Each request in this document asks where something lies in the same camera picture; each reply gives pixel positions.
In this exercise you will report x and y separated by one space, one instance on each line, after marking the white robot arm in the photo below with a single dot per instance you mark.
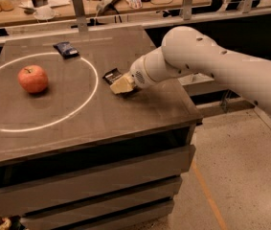
184 51

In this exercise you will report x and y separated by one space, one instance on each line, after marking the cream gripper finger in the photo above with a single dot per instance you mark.
124 84

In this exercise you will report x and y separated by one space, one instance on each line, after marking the black rxbar chocolate bar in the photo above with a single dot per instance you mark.
111 76

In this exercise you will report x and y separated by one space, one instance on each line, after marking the metal railing post left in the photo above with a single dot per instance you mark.
80 15

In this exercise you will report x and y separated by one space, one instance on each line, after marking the blue snack packet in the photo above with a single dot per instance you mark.
66 49

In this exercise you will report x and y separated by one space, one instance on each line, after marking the grey drawer cabinet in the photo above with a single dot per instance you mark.
94 181

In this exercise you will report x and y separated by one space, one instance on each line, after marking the white power strip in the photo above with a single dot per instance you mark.
104 5

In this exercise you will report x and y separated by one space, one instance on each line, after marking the metal railing post right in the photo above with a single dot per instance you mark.
186 11

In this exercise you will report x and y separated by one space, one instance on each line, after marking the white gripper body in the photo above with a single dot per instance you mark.
138 74

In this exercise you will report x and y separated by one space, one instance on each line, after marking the red apple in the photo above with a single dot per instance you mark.
33 79

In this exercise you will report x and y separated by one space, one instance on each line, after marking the metal railing post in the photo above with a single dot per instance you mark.
186 11
80 15

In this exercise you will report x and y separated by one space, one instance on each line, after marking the white patterned carton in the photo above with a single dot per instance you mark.
134 4

